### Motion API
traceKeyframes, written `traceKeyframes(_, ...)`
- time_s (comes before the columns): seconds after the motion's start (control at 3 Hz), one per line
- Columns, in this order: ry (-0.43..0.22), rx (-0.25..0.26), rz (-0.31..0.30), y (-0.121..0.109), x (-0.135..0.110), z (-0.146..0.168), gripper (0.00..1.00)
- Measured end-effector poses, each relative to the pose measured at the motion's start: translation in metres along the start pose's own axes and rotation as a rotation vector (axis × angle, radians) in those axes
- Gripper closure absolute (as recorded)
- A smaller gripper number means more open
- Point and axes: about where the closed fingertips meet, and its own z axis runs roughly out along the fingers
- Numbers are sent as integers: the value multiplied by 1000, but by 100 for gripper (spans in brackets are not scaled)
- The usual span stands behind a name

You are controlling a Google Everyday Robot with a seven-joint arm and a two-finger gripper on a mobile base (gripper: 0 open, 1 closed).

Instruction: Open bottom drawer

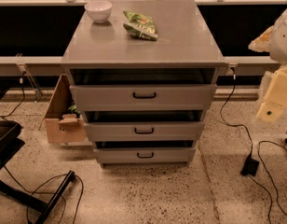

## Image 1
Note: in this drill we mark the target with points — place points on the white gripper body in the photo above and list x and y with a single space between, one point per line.
282 44

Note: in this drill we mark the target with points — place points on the grey drawer cabinet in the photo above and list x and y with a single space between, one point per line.
176 58

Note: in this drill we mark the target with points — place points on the black chair base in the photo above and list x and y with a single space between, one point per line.
38 167

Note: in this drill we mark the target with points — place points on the grey drawer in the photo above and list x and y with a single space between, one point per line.
144 155
144 131
142 97

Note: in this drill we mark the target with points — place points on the white bowl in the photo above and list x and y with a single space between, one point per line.
99 10

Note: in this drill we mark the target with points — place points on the black power adapter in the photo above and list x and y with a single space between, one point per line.
250 166

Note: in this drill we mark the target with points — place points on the grey top drawer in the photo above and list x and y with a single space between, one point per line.
142 97

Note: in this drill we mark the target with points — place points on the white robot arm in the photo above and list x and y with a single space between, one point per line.
274 41

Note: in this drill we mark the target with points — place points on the cardboard box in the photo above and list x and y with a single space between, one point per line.
62 125

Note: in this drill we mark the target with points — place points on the grey bottom drawer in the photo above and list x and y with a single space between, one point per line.
144 155

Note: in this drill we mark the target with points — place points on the green chip bag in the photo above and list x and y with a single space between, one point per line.
140 26

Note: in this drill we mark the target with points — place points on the grey middle drawer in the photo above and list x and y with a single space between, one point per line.
144 131

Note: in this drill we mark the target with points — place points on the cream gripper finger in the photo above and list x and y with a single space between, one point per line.
269 112

